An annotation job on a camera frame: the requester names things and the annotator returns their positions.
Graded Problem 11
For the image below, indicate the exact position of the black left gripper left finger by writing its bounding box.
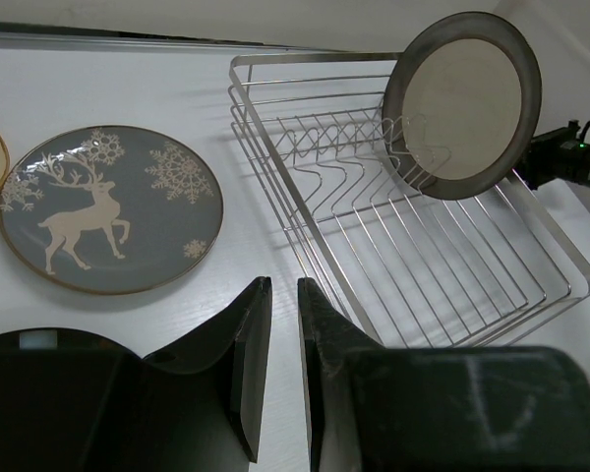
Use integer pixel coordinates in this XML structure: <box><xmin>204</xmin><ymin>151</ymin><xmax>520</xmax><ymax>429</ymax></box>
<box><xmin>143</xmin><ymin>276</ymin><xmax>272</xmax><ymax>462</ymax></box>

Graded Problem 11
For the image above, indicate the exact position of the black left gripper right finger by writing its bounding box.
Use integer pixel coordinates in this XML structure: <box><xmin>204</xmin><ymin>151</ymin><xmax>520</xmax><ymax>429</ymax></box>
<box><xmin>297</xmin><ymin>277</ymin><xmax>393</xmax><ymax>471</ymax></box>

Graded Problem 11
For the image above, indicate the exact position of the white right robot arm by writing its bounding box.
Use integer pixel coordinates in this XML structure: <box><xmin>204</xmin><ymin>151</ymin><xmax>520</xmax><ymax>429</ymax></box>
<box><xmin>514</xmin><ymin>120</ymin><xmax>590</xmax><ymax>190</ymax></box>

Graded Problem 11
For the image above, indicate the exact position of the grey reindeer plate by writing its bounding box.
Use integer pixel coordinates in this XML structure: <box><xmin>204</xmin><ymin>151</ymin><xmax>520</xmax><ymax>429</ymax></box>
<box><xmin>0</xmin><ymin>125</ymin><xmax>224</xmax><ymax>295</ymax></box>

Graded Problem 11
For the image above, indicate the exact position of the wire dish rack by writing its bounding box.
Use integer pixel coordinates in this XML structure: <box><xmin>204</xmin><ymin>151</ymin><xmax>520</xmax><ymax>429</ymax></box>
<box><xmin>229</xmin><ymin>53</ymin><xmax>590</xmax><ymax>347</ymax></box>

